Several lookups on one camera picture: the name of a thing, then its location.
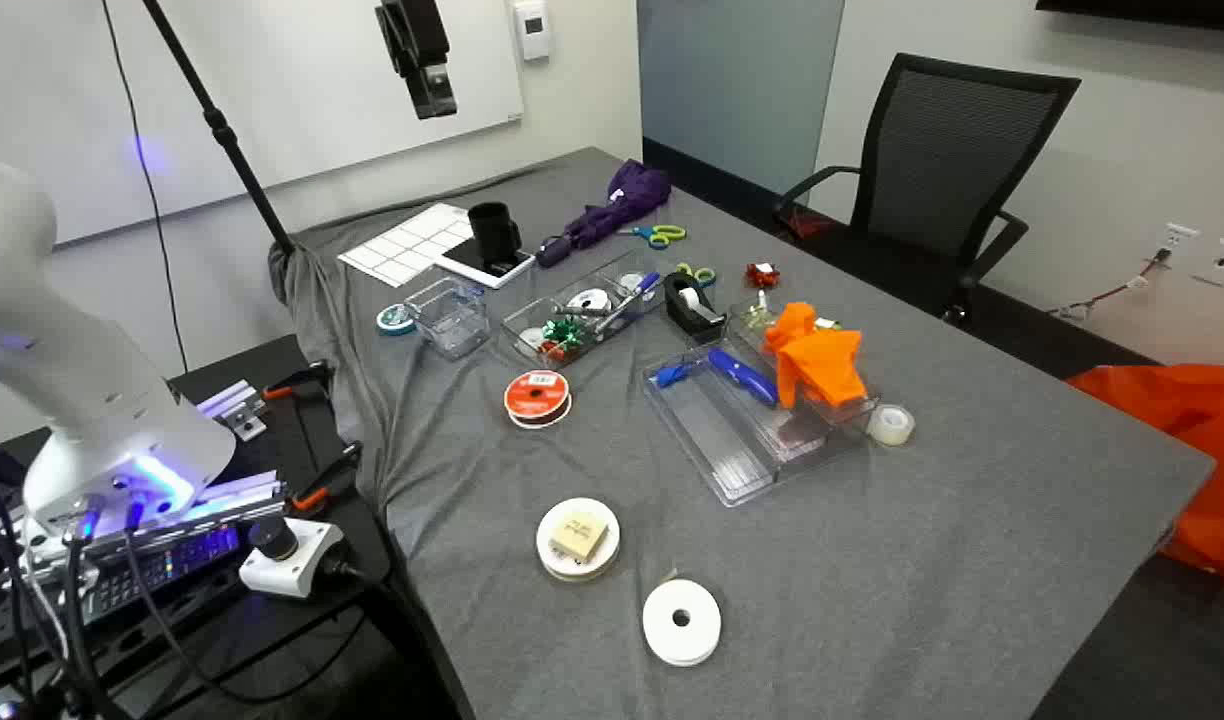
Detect white wall thermostat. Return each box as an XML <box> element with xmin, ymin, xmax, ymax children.
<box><xmin>509</xmin><ymin>0</ymin><xmax>557</xmax><ymax>65</ymax></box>

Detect white grid paper sheet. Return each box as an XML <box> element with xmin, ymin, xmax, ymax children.
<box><xmin>337</xmin><ymin>201</ymin><xmax>474</xmax><ymax>291</ymax></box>

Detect black cup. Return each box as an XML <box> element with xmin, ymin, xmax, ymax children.
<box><xmin>465</xmin><ymin>201</ymin><xmax>527</xmax><ymax>275</ymax></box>

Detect white whiteboard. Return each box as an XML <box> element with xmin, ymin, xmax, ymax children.
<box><xmin>0</xmin><ymin>0</ymin><xmax>522</xmax><ymax>250</ymax></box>

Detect narrow clear plastic tray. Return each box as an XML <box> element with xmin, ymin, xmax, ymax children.
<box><xmin>638</xmin><ymin>346</ymin><xmax>785</xmax><ymax>513</ymax></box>

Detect orange handled clamp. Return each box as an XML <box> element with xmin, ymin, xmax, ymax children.
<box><xmin>256</xmin><ymin>365</ymin><xmax>337</xmax><ymax>406</ymax></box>
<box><xmin>286</xmin><ymin>442</ymin><xmax>364</xmax><ymax>520</ymax></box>

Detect black wall screen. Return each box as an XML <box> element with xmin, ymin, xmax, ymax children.
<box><xmin>1030</xmin><ymin>0</ymin><xmax>1224</xmax><ymax>37</ymax></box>

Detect black office chair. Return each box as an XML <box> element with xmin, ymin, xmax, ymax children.
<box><xmin>771</xmin><ymin>53</ymin><xmax>1083</xmax><ymax>324</ymax></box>

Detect wide clear plastic tray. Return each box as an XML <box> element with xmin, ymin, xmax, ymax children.
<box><xmin>737</xmin><ymin>337</ymin><xmax>874</xmax><ymax>468</ymax></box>

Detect purple fabric bundle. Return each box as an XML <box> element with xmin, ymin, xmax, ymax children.
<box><xmin>531</xmin><ymin>156</ymin><xmax>677</xmax><ymax>273</ymax></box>

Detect long clear container with bows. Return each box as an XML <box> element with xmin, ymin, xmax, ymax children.
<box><xmin>498</xmin><ymin>255</ymin><xmax>669</xmax><ymax>373</ymax></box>

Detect orange plastic bag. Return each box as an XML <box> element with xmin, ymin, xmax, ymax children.
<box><xmin>1063</xmin><ymin>361</ymin><xmax>1224</xmax><ymax>586</ymax></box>

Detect white ball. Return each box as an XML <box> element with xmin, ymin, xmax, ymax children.
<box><xmin>864</xmin><ymin>398</ymin><xmax>919</xmax><ymax>450</ymax></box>

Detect white flat book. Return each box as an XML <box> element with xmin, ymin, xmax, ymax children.
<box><xmin>431</xmin><ymin>236</ymin><xmax>541</xmax><ymax>291</ymax></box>

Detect black tape dispenser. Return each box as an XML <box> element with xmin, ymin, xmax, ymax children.
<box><xmin>661</xmin><ymin>273</ymin><xmax>732</xmax><ymax>343</ymax></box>

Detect blue marker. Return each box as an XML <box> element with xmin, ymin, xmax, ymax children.
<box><xmin>703</xmin><ymin>343</ymin><xmax>781</xmax><ymax>406</ymax></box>

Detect small clear plastic container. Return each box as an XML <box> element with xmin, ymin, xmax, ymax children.
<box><xmin>408</xmin><ymin>275</ymin><xmax>492</xmax><ymax>365</ymax></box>

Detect teal ribbon spool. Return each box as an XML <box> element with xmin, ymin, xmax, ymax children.
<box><xmin>370</xmin><ymin>299</ymin><xmax>423</xmax><ymax>340</ymax></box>

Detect grey table cloth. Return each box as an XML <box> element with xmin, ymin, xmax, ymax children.
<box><xmin>264</xmin><ymin>145</ymin><xmax>1221</xmax><ymax>720</ymax></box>

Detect white wall outlet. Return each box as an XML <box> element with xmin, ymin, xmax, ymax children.
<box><xmin>1159</xmin><ymin>217</ymin><xmax>1224</xmax><ymax>291</ymax></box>

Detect black tripod pole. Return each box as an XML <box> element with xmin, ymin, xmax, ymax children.
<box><xmin>140</xmin><ymin>0</ymin><xmax>298</xmax><ymax>255</ymax></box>

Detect white tape roll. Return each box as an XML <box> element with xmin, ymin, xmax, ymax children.
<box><xmin>638</xmin><ymin>573</ymin><xmax>727</xmax><ymax>673</ymax></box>

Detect orange plastic printed object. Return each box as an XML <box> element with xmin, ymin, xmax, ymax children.
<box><xmin>760</xmin><ymin>299</ymin><xmax>872</xmax><ymax>417</ymax></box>

